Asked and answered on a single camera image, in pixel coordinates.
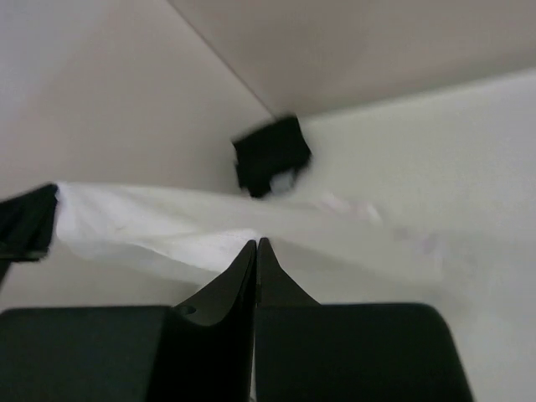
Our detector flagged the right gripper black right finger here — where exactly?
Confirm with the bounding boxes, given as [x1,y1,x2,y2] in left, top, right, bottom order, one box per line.
[255,239,473,401]

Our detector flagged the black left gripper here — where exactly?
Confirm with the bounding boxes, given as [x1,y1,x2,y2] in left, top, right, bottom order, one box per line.
[1,183,59,282]

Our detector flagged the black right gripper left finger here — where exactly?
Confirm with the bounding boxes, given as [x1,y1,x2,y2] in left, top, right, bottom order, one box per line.
[1,241,256,401]

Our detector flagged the white tank top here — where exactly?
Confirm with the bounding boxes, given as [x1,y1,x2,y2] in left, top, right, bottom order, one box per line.
[55,183,442,284]

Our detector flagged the folded black tank top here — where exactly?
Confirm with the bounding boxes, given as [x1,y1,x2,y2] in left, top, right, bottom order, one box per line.
[232,115,312,198]

